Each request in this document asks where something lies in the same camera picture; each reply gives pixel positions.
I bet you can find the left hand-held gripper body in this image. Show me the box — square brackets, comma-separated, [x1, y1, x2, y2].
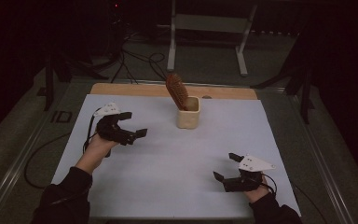
[92, 102, 138, 147]

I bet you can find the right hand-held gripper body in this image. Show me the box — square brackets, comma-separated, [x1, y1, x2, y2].
[222, 154, 277, 193]

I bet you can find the cream square cup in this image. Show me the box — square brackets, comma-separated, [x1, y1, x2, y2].
[176, 95, 201, 130]

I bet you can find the wooden hairbrush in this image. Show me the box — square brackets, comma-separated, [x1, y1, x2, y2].
[165, 73, 190, 111]

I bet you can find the person's right hand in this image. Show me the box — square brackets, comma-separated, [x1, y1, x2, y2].
[243, 176, 273, 203]

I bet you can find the person's left hand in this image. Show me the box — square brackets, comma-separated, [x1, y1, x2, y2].
[83, 133, 120, 167]

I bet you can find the white table sheet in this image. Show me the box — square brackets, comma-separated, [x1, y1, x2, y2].
[50, 93, 302, 220]

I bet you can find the black floor stand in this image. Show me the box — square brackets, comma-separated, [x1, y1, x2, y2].
[36, 50, 110, 112]
[251, 31, 317, 125]

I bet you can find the black device with red light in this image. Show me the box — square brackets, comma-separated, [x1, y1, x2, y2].
[106, 0, 129, 27]

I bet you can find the left hand-held gripper cable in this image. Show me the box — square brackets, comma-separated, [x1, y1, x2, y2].
[23, 106, 103, 204]

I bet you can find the hand-held gripper cable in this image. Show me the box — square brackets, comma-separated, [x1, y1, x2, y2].
[23, 106, 103, 204]
[259, 172, 278, 196]

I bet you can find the right hand-held gripper cable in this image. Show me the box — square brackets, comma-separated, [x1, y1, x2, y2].
[259, 172, 278, 196]

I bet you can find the black floor cable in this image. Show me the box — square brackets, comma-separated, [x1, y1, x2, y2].
[148, 51, 169, 81]
[110, 46, 140, 85]

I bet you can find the metal floor rail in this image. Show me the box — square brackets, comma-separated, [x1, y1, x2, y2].
[0, 101, 59, 224]
[287, 92, 357, 224]

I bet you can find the white metal frame table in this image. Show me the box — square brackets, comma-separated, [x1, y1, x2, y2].
[166, 0, 259, 77]

